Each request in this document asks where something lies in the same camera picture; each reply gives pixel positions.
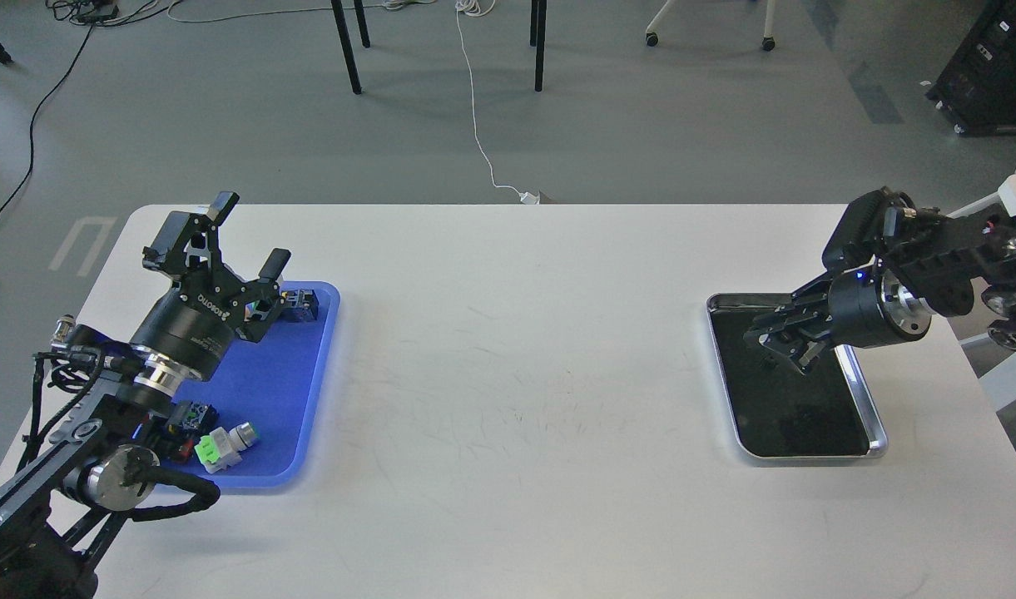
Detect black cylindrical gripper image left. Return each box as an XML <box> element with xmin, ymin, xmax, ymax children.
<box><xmin>130</xmin><ymin>192</ymin><xmax>291</xmax><ymax>380</ymax></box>

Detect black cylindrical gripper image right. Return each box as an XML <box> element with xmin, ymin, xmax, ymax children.
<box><xmin>743</xmin><ymin>270</ymin><xmax>931</xmax><ymax>375</ymax></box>

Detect silver metal tray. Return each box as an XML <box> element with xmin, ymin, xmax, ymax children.
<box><xmin>706</xmin><ymin>293</ymin><xmax>889</xmax><ymax>465</ymax></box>

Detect blue plastic tray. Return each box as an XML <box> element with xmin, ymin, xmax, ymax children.
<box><xmin>146</xmin><ymin>280</ymin><xmax>340</xmax><ymax>493</ymax></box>

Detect red mushroom emergency button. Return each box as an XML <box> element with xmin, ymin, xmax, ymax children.
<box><xmin>149</xmin><ymin>399</ymin><xmax>219</xmax><ymax>465</ymax></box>

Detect white chair base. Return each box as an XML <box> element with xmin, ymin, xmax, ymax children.
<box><xmin>644</xmin><ymin>1</ymin><xmax>779</xmax><ymax>52</ymax></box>

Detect black table legs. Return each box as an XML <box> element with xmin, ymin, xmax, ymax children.
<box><xmin>330</xmin><ymin>0</ymin><xmax>548</xmax><ymax>95</ymax></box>

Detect black equipment case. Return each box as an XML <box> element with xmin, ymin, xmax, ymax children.
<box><xmin>925</xmin><ymin>1</ymin><xmax>1016</xmax><ymax>136</ymax></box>

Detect white green push button switch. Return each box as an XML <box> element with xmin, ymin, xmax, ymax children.
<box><xmin>193</xmin><ymin>422</ymin><xmax>260</xmax><ymax>474</ymax></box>

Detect black cable on floor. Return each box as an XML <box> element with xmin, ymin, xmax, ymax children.
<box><xmin>0</xmin><ymin>0</ymin><xmax>167</xmax><ymax>302</ymax></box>

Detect white cable on floor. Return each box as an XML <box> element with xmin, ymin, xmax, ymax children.
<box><xmin>166</xmin><ymin>0</ymin><xmax>543</xmax><ymax>205</ymax></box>

